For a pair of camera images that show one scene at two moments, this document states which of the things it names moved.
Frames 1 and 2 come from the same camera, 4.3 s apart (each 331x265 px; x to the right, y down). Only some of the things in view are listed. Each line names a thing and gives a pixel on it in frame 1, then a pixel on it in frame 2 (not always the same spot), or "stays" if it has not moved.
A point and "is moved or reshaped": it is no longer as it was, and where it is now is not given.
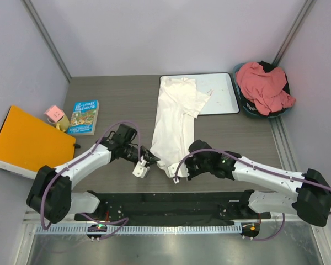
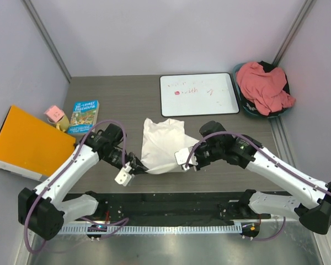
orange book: x=25 y=142 stays
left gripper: x=147 y=156 to x=137 y=167
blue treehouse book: x=84 y=117 stays
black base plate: x=174 y=205 stays
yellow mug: x=63 y=121 stays
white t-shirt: x=180 y=100 is moved or reshaped
